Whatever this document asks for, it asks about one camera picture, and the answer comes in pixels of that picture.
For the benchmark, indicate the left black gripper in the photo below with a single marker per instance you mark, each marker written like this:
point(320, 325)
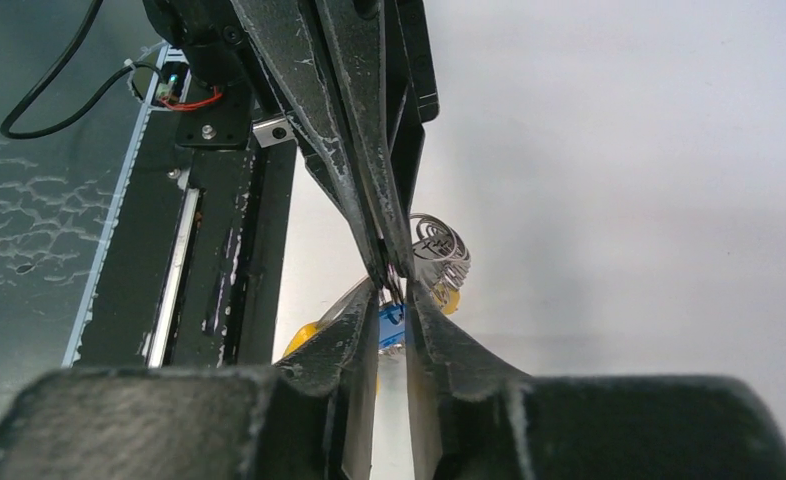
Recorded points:
point(383, 68)

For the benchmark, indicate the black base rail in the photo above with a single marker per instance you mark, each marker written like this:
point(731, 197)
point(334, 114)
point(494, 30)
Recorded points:
point(189, 264)

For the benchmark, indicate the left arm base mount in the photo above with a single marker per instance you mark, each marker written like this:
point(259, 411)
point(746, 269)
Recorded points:
point(224, 76)

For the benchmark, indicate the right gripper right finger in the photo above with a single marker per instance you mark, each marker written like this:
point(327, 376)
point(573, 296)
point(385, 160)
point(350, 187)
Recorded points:
point(475, 416)

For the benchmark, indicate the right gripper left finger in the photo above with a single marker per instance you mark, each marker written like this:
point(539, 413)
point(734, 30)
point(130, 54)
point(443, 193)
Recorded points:
point(307, 416)

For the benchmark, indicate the keyring with yellow handle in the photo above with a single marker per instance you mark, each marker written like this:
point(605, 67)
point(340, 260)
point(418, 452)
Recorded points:
point(442, 262)

